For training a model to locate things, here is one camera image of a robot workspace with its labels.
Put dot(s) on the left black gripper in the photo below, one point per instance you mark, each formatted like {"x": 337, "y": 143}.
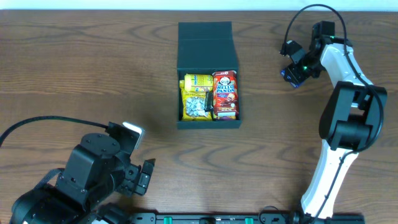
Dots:
{"x": 137, "y": 178}

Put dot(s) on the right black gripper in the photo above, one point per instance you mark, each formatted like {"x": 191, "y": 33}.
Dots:
{"x": 298, "y": 58}

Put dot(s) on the blue Eclipse gum pack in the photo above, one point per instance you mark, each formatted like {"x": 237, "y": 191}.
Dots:
{"x": 294, "y": 77}

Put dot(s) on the yellow seed snack bag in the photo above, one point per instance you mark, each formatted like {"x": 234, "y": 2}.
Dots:
{"x": 193, "y": 105}

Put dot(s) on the red Hello Panda box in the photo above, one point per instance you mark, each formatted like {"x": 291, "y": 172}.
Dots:
{"x": 225, "y": 95}

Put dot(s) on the black chocolate bar wrapper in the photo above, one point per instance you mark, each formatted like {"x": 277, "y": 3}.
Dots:
{"x": 209, "y": 102}

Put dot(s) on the black gift box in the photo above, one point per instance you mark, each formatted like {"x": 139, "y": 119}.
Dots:
{"x": 205, "y": 48}

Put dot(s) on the small yellow can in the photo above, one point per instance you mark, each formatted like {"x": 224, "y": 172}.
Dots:
{"x": 198, "y": 83}

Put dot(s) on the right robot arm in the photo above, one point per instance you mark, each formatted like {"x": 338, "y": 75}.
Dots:
{"x": 349, "y": 124}

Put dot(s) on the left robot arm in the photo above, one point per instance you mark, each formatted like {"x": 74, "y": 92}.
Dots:
{"x": 45, "y": 204}

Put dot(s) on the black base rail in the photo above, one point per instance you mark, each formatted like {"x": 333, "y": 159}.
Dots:
{"x": 267, "y": 218}

